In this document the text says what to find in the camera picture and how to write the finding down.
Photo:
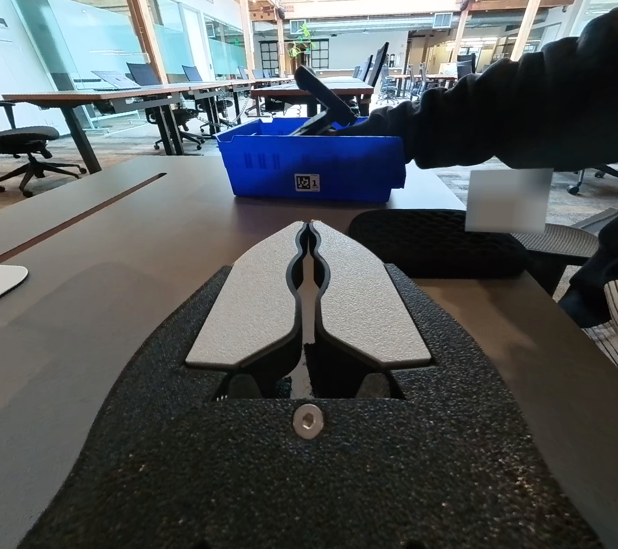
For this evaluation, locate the black swivel office chair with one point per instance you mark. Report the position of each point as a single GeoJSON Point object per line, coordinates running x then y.
{"type": "Point", "coordinates": [26, 136]}
{"type": "Point", "coordinates": [192, 73]}
{"type": "Point", "coordinates": [142, 74]}

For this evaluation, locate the person's right forearm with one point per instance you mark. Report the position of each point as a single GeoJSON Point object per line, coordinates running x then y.
{"type": "Point", "coordinates": [507, 110]}

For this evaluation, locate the grey open laptop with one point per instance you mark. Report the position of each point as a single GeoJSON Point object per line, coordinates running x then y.
{"type": "Point", "coordinates": [113, 78]}

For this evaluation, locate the blue plastic bin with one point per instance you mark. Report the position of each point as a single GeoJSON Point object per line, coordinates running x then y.
{"type": "Point", "coordinates": [270, 168]}

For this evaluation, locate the white wall air vent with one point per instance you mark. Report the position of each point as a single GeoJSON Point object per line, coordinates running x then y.
{"type": "Point", "coordinates": [442, 20]}

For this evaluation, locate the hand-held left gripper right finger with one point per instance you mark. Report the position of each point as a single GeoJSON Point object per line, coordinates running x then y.
{"type": "Point", "coordinates": [371, 308]}

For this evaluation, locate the row of distant office chairs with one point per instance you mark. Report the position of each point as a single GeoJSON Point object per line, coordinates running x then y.
{"type": "Point", "coordinates": [388, 86]}

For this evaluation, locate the long wooden office desk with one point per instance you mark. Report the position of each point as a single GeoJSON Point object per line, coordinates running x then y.
{"type": "Point", "coordinates": [96, 97]}

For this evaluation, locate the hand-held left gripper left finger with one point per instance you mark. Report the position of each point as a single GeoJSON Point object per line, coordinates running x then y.
{"type": "Point", "coordinates": [241, 308]}

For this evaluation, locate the green potted plant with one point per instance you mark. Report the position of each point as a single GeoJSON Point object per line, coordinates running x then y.
{"type": "Point", "coordinates": [303, 35]}

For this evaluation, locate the person's printed black shirt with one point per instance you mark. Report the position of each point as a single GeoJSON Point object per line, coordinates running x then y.
{"type": "Point", "coordinates": [603, 317]}

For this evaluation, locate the black padded chair armrest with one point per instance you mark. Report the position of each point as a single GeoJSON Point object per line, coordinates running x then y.
{"type": "Point", "coordinates": [434, 245]}

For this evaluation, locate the person's black mesh chair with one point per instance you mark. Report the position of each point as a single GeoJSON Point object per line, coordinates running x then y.
{"type": "Point", "coordinates": [560, 240]}

